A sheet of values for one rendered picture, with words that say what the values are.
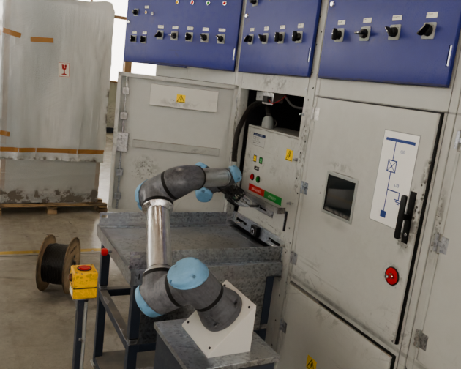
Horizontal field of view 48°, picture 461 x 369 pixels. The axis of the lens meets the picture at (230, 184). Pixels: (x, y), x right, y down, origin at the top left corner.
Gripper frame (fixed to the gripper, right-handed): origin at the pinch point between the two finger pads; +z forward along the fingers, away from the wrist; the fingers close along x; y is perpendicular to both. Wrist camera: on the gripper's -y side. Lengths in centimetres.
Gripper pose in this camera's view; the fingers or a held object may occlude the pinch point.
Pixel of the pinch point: (247, 203)
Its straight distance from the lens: 252.4
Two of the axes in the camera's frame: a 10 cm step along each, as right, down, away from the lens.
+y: 4.3, 2.3, -8.7
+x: 5.5, -8.3, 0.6
